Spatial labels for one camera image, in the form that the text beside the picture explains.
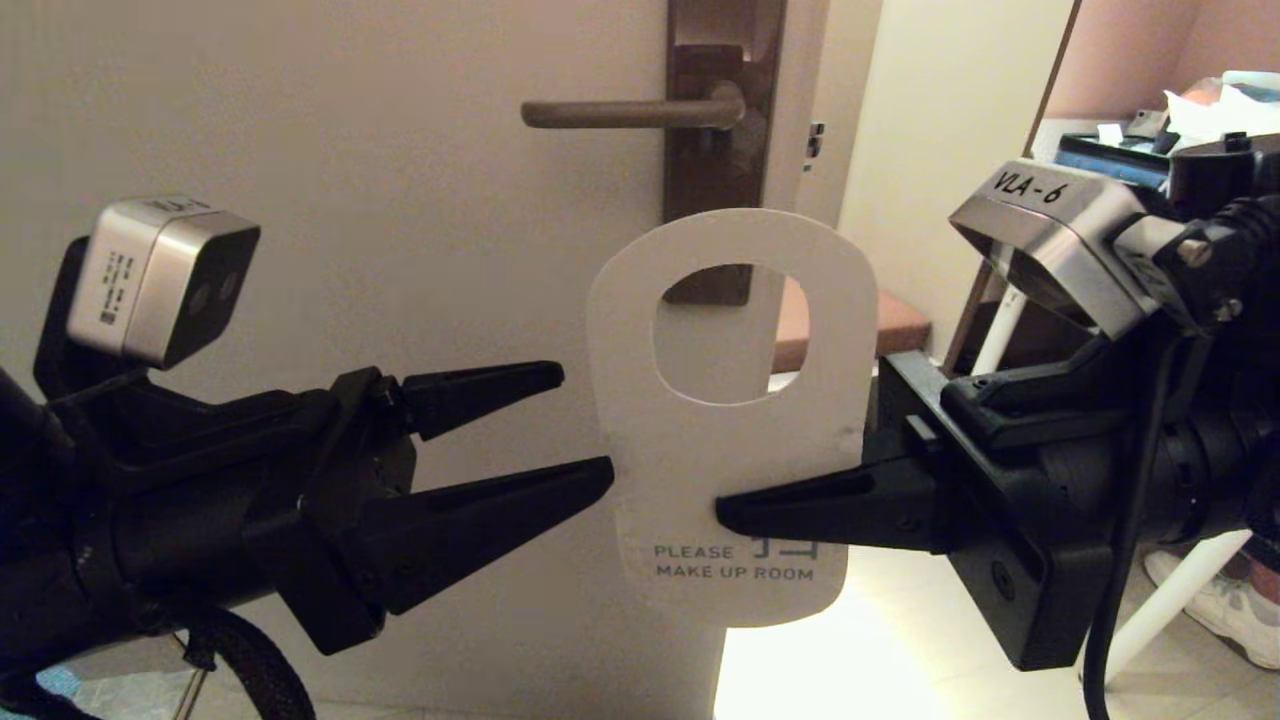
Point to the cream shelf cabinet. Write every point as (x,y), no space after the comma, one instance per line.
(950,100)

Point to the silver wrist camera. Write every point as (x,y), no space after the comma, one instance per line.
(1060,240)
(150,280)

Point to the white sneaker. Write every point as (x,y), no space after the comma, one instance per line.
(1225,610)

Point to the dark blue case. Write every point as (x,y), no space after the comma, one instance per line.
(1110,158)

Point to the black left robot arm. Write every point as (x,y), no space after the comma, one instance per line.
(50,560)

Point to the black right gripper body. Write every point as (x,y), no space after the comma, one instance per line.
(1040,500)

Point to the person leg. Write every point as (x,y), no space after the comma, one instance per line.
(1265,580)

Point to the white door hanger sign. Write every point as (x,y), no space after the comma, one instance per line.
(720,450)

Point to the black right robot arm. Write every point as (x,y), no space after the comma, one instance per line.
(1220,470)

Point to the beige door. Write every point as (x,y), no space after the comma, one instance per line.
(350,200)

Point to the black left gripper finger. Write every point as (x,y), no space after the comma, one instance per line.
(480,395)
(480,530)

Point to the white plastic bag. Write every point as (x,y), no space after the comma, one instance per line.
(1225,105)

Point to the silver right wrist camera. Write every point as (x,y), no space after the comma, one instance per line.
(1060,240)

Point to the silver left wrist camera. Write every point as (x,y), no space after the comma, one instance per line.
(150,280)

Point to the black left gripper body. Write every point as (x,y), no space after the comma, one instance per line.
(230,500)

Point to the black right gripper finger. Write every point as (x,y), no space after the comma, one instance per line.
(850,510)
(905,450)

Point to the terracotta seat cushion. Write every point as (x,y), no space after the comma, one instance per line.
(900,325)

